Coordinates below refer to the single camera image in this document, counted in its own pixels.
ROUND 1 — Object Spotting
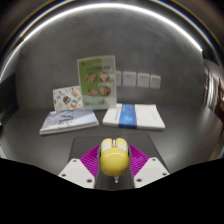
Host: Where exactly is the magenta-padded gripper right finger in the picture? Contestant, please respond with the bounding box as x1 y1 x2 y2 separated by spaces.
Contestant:
128 144 170 189

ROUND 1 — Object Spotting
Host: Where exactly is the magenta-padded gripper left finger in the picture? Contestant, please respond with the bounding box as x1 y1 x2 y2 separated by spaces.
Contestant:
58 144 102 190

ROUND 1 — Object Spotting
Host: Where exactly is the yellow computer mouse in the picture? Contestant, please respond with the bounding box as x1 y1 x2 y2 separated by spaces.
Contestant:
99 137 131 184

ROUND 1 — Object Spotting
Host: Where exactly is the black mouse pad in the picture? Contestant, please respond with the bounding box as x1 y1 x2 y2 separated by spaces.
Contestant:
67 133 161 168

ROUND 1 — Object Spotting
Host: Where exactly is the grey cover book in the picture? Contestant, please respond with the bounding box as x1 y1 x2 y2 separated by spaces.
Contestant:
38 108 100 136

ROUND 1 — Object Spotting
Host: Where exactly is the white book with blue band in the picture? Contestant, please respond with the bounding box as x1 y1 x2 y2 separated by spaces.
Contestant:
101 103 166 131

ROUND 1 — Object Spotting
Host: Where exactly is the white sticker sheet card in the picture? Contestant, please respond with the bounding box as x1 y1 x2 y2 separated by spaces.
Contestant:
52 85 84 113

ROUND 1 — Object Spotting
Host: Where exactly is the green menu sign stand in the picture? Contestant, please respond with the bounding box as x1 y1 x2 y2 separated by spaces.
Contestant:
77 54 118 110

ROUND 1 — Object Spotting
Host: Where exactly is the white wall socket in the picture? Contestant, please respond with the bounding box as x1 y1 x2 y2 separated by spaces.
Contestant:
122 71 137 88
150 74 162 90
114 70 123 87
137 72 151 89

